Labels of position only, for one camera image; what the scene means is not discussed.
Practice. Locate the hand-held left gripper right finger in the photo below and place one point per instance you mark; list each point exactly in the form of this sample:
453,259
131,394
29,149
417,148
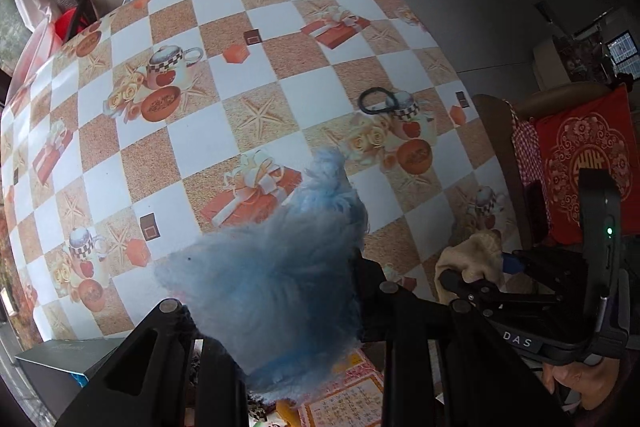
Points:
380,307

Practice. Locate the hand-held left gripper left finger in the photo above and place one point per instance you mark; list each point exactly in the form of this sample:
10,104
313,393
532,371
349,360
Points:
175,332

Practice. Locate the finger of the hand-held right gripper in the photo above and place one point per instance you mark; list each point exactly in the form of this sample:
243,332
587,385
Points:
550,267
525,307

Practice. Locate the beige cloth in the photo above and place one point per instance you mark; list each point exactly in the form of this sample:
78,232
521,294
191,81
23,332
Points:
475,252

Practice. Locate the light blue fluffy cloth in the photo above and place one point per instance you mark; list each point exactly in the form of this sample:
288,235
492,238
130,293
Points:
275,287

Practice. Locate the person's right hand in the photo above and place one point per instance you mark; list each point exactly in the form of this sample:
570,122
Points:
575,382

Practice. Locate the yellow red box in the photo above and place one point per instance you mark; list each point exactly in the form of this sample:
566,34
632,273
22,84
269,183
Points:
345,402

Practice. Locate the red checked cloth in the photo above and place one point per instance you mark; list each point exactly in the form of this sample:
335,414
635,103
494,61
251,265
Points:
524,147

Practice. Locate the red patterned cushion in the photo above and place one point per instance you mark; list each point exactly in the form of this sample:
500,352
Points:
585,147

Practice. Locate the grey box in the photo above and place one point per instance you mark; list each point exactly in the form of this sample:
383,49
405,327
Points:
50,367

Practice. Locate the checkered printed tablecloth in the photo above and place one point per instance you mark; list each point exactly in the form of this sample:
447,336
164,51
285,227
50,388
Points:
250,57

